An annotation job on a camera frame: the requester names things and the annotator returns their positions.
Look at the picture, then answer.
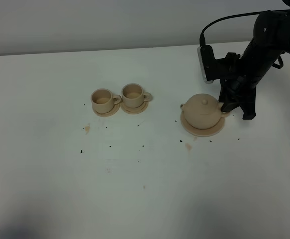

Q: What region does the left beige cup saucer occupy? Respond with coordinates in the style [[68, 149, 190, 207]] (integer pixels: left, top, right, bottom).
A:
[[92, 103, 120, 117]]

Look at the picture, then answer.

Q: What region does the beige cup saucer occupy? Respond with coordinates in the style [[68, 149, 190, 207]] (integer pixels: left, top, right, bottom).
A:
[[120, 102, 149, 115], [92, 103, 120, 117]]

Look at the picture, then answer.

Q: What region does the right beige teacup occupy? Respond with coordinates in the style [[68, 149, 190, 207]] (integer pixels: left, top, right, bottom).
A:
[[121, 83, 153, 108]]

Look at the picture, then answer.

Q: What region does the right beige cup saucer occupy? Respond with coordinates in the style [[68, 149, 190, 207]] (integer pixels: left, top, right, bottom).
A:
[[120, 102, 149, 115]]

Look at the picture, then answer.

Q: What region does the beige teacup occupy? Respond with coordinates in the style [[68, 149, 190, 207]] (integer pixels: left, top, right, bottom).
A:
[[121, 83, 153, 108], [91, 88, 122, 104]]

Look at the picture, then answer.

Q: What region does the left beige teacup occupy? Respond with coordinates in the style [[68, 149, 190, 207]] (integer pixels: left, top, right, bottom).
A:
[[91, 88, 122, 104]]

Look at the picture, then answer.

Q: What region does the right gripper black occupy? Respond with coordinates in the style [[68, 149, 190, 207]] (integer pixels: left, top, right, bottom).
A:
[[219, 43, 283, 120]]

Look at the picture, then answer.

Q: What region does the large beige teapot saucer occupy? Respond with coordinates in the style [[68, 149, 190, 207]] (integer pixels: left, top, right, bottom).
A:
[[180, 112, 225, 137]]

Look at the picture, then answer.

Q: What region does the black camera cable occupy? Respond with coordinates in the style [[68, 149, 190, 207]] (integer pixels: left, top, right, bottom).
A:
[[199, 0, 290, 47]]

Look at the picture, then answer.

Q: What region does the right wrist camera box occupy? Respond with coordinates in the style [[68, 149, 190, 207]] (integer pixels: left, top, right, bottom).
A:
[[197, 45, 241, 84]]

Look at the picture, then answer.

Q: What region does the beige ceramic teapot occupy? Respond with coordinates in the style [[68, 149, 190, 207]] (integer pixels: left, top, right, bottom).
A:
[[180, 94, 230, 130]]

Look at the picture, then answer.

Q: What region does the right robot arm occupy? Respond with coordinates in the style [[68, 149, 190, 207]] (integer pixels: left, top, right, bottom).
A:
[[219, 11, 290, 120]]

